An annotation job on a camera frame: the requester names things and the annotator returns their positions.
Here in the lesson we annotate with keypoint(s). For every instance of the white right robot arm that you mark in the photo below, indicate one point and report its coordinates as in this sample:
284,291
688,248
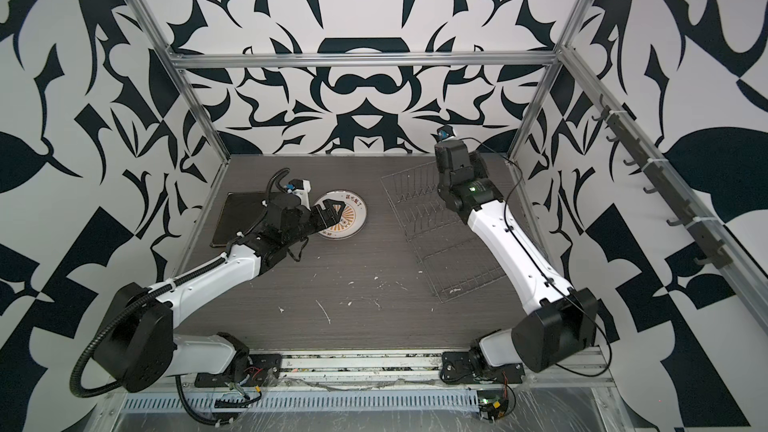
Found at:
560,321

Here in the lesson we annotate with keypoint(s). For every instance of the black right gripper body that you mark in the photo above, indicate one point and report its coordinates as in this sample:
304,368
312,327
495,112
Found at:
482,169

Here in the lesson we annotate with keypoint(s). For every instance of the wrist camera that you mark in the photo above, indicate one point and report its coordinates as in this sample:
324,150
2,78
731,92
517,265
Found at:
300,188
445,132

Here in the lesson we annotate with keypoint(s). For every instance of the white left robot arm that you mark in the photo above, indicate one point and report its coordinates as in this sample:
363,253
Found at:
137,343

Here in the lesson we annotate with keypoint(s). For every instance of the wire metal dish rack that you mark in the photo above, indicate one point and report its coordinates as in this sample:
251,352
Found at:
453,258

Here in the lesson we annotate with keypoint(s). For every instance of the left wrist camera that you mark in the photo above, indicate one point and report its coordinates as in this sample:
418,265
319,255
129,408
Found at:
300,188

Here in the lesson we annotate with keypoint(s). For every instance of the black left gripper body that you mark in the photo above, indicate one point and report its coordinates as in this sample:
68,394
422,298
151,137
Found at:
306,225

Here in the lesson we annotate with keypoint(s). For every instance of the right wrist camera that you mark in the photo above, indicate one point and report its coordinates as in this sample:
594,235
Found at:
445,132

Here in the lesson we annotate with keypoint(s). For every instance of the round white plate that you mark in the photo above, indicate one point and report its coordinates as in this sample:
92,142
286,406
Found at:
353,216

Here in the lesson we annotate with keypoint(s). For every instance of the aluminium cage frame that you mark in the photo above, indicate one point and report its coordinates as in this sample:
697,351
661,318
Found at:
343,92

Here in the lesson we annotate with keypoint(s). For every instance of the black plate orange rim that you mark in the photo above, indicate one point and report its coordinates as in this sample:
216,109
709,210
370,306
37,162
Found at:
239,212

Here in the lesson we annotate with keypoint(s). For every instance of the white cable duct strip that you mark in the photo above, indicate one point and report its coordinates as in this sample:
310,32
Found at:
274,401

